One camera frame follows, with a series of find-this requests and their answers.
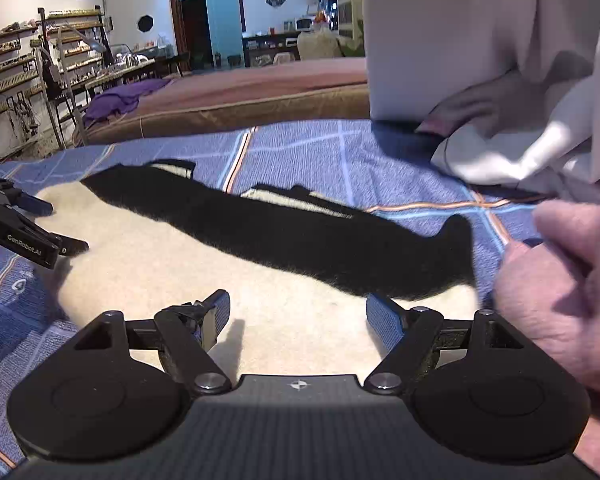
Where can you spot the white microwave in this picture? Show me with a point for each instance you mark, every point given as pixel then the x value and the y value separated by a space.
pixel 304 23

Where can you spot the wall shelves with small goods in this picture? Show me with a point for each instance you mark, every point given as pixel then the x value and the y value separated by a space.
pixel 15 70

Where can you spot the blue plaid bedsheet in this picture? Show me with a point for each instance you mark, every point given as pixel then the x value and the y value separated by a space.
pixel 305 160

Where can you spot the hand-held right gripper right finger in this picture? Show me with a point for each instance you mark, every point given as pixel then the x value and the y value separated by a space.
pixel 385 320

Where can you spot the purple cloth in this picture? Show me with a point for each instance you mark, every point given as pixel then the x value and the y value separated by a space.
pixel 120 97

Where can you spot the brown mattress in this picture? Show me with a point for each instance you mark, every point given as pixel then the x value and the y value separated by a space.
pixel 255 90

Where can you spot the octagonal black wall ornament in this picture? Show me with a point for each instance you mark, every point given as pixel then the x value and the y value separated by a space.
pixel 145 22

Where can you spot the cream and black knit sweater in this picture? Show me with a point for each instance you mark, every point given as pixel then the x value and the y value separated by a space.
pixel 155 260

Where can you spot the dark wooden cabinet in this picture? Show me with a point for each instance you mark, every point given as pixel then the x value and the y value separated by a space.
pixel 267 50

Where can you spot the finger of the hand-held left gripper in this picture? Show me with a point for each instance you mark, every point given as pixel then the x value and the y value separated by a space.
pixel 75 248
pixel 30 205

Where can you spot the beige armchair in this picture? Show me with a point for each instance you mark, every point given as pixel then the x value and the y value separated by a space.
pixel 320 45

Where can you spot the person's pink fleece leg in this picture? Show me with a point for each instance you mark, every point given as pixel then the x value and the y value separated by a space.
pixel 555 310

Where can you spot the cluttered work table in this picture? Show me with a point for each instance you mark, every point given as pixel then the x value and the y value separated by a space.
pixel 125 72

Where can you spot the brown door frame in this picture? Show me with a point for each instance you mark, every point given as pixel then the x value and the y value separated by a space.
pixel 172 25

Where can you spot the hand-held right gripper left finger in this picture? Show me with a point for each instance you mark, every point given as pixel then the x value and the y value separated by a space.
pixel 215 317

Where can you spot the tall lit display shelf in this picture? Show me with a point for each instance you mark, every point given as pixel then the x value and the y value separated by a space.
pixel 350 5

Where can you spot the person's white sweater torso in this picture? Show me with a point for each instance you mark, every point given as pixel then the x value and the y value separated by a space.
pixel 430 35

